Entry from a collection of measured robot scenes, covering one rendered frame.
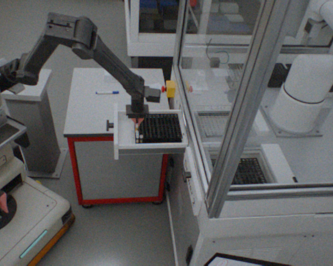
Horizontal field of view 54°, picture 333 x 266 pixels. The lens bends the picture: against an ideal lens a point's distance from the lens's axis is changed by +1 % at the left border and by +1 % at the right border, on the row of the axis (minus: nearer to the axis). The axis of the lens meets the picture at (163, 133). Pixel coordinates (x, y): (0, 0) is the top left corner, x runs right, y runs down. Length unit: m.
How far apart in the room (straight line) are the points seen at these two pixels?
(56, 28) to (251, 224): 0.96
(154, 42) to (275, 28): 1.56
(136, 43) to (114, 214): 1.17
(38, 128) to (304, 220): 1.66
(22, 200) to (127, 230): 0.68
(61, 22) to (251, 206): 0.86
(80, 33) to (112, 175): 1.18
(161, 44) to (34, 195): 1.25
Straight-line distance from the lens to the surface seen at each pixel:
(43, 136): 2.31
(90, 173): 2.01
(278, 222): 1.36
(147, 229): 2.26
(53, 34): 1.01
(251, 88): 0.81
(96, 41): 1.05
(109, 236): 2.24
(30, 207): 2.09
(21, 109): 2.19
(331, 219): 1.47
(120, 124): 1.67
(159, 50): 2.26
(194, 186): 1.32
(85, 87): 2.06
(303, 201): 1.29
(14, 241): 2.00
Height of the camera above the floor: 1.96
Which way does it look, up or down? 44 degrees down
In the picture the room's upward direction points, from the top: 6 degrees clockwise
